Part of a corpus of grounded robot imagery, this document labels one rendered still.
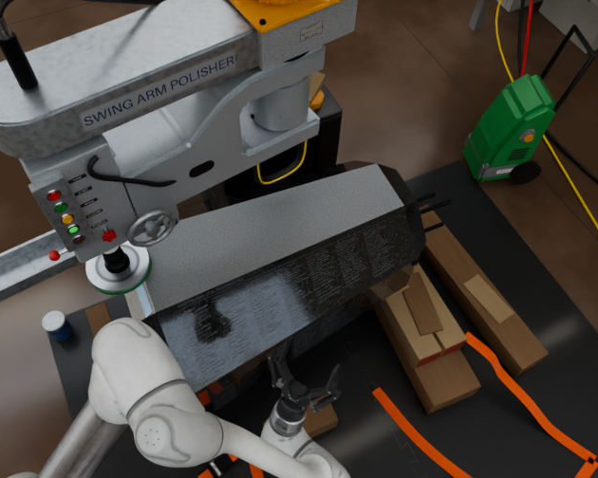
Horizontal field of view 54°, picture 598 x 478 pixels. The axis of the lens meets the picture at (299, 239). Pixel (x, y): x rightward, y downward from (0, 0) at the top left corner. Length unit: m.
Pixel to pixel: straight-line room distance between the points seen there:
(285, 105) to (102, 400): 1.00
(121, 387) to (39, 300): 2.02
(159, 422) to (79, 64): 0.83
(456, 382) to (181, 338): 1.25
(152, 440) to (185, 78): 0.83
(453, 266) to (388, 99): 1.30
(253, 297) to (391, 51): 2.46
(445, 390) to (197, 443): 1.71
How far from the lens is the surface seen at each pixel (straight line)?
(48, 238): 1.93
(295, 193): 2.24
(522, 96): 3.21
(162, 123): 1.71
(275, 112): 1.80
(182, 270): 2.09
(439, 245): 3.03
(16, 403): 2.98
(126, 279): 2.04
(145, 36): 1.52
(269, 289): 2.09
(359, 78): 3.90
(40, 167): 1.50
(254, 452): 1.38
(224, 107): 1.62
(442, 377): 2.70
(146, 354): 1.17
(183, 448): 1.11
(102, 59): 1.48
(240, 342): 2.12
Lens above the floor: 2.63
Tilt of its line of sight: 58 degrees down
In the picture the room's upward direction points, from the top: 3 degrees clockwise
